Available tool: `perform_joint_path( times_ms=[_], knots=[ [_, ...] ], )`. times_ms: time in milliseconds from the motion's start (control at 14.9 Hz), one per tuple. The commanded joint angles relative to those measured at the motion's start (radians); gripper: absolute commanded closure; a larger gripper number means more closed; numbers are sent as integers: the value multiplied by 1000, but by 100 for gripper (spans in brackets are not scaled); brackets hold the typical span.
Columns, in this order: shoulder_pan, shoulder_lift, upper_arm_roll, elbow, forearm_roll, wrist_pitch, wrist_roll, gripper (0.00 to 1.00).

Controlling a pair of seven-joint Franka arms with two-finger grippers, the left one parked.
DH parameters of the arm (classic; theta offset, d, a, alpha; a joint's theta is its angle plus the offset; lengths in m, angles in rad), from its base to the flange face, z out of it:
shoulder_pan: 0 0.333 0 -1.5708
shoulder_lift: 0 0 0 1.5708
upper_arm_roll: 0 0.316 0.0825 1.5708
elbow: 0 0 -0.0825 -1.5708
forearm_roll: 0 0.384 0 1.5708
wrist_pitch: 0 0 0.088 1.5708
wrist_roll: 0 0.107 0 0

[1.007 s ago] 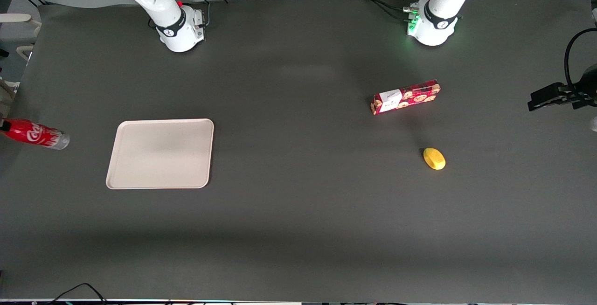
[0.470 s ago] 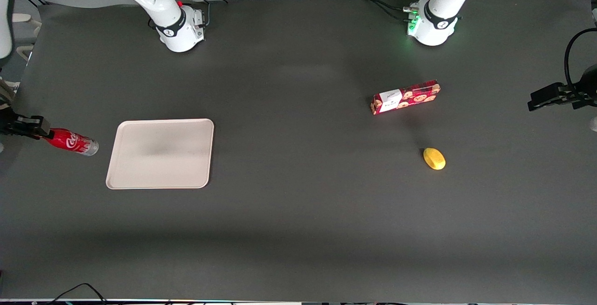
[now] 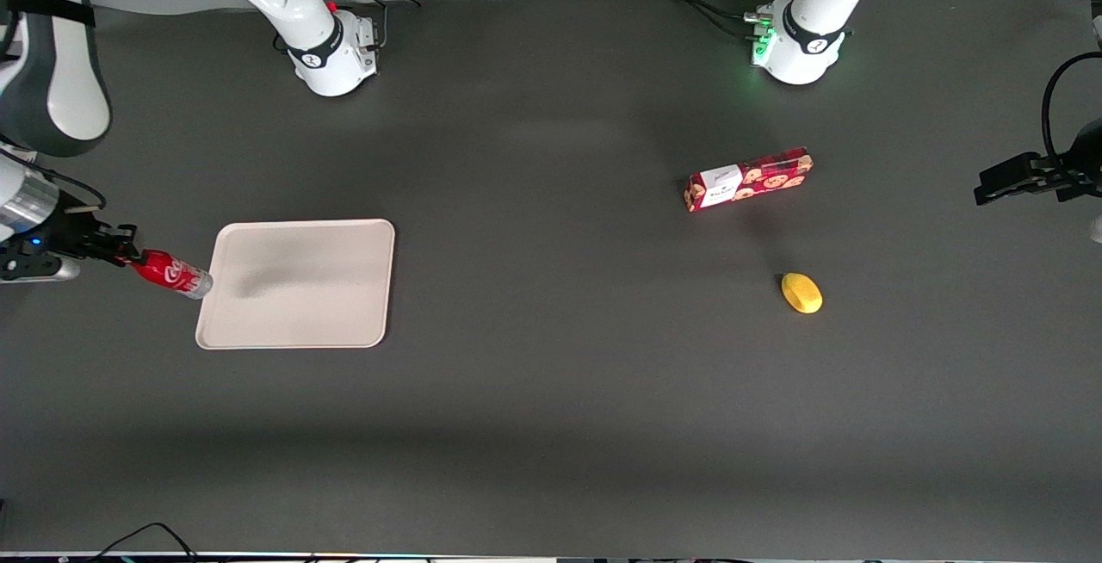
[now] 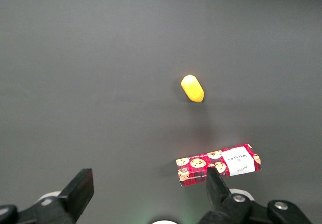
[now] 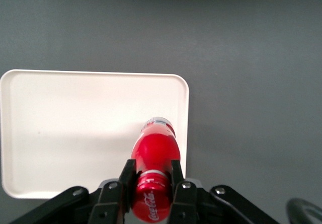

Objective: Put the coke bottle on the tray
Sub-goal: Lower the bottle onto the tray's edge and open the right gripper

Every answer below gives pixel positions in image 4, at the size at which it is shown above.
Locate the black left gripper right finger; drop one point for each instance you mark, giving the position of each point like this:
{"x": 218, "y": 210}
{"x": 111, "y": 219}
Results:
{"x": 217, "y": 188}

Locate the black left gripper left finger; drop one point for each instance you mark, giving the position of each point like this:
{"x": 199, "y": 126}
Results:
{"x": 79, "y": 188}

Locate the red tartan cookie box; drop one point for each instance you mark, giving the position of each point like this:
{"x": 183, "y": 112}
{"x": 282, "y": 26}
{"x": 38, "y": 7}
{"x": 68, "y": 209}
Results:
{"x": 201, "y": 169}

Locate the yellow lemon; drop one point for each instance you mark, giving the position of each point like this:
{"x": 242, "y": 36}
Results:
{"x": 192, "y": 88}

